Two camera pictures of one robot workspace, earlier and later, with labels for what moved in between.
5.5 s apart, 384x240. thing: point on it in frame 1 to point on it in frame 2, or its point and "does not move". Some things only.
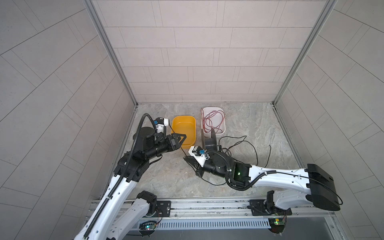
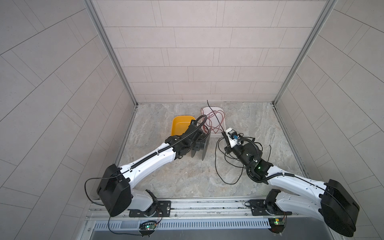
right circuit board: (277, 224) does not move
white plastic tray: (213, 117) does not move
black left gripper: (173, 146) to (197, 139)
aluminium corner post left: (93, 11) does not move
